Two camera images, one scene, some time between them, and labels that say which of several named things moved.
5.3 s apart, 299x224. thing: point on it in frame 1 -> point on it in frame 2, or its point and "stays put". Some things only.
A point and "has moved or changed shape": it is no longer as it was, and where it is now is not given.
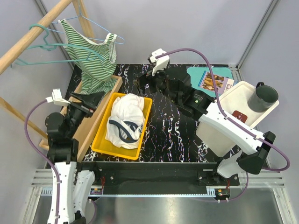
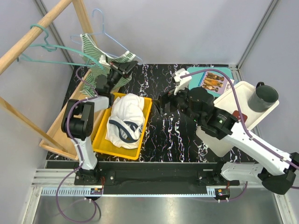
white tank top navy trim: x=125 y=123 stays put
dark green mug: x=263 y=98 stays put
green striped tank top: x=96 y=62 has moved or changed shape
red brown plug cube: x=241 y=116 stays put
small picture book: x=223 y=83 stays put
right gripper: x=145 y=79 -> x=169 y=97
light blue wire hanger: x=80 y=15 -> x=103 y=33
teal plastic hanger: x=51 y=47 has moved or changed shape
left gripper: x=89 y=102 -> x=123 y=73
